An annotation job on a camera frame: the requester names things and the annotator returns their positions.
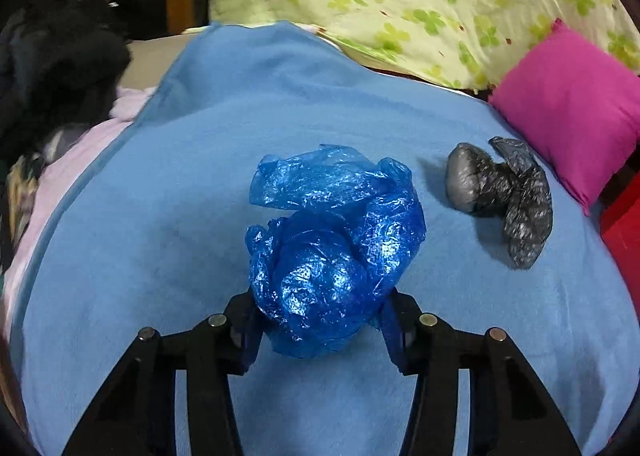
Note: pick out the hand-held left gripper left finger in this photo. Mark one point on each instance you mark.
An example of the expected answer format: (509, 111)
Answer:
(246, 338)

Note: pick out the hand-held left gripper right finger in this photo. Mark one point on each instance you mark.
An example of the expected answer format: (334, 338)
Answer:
(396, 336)

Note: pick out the blue plastic bag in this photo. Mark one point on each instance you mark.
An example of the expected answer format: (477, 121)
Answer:
(330, 256)

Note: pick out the blue fleece blanket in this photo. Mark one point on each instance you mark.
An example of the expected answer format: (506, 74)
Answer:
(175, 196)

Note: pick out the crumpled black plastic bag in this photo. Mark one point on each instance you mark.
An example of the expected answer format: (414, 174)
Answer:
(505, 196)

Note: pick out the red shopping bag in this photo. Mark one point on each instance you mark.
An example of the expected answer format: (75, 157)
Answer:
(622, 238)

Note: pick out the pale pink bed sheet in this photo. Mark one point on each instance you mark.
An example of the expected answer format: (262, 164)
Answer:
(75, 156)

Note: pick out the striped colourful cloth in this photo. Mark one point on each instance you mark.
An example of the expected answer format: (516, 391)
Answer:
(20, 186)

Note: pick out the pink pillow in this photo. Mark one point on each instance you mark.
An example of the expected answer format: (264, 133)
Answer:
(570, 106)

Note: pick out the green clover print quilt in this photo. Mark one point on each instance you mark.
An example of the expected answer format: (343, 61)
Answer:
(425, 1)

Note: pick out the pile of dark clothes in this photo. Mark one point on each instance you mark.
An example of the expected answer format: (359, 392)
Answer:
(55, 61)

